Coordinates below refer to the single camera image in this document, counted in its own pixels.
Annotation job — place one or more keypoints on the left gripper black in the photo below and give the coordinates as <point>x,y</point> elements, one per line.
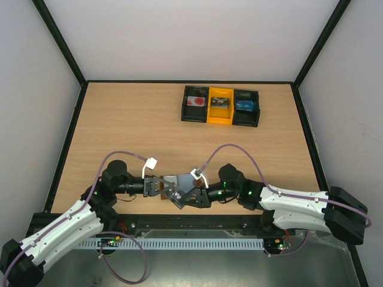
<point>149,188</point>

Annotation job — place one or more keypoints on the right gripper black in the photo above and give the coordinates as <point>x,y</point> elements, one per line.
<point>202,197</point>

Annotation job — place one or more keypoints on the black VIP logo card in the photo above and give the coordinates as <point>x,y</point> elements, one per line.
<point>175,195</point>

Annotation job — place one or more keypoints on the brown leather card holder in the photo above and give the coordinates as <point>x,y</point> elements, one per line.
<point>182,181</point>

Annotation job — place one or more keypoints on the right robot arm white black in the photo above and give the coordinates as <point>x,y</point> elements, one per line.
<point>335,211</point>

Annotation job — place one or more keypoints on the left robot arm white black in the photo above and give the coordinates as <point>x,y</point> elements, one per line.
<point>25,263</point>

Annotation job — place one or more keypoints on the red white card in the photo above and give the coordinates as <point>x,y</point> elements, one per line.
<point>196,101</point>

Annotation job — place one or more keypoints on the dark black card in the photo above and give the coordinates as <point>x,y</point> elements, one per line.
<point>220,102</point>

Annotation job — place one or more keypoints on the blue card in bin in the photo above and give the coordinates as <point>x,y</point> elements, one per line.
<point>245,105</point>

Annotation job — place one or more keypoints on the left controller board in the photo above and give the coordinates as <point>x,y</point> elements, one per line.
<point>110,242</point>

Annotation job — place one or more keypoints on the controller board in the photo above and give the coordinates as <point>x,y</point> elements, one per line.
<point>275,246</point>
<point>110,242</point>

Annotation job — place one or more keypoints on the yellow middle bin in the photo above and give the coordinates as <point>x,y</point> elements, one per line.
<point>220,115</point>

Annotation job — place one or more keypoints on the left black bin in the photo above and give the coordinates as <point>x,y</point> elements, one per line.
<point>191,113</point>

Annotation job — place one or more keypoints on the black bin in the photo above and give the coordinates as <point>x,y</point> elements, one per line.
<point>191,113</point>
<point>244,118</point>

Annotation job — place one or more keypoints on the right controller board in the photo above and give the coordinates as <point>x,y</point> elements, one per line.
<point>275,246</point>

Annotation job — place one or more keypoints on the right black bin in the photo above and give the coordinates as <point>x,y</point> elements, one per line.
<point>244,118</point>

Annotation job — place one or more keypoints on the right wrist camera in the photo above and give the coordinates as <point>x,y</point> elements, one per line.
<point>199,175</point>

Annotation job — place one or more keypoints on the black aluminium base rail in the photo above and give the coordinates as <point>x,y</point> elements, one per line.
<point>259,225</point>

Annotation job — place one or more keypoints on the light blue slotted cable duct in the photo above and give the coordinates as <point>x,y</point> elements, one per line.
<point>180,244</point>

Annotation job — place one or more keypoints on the black cage frame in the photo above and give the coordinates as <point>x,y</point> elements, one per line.
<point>51,25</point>

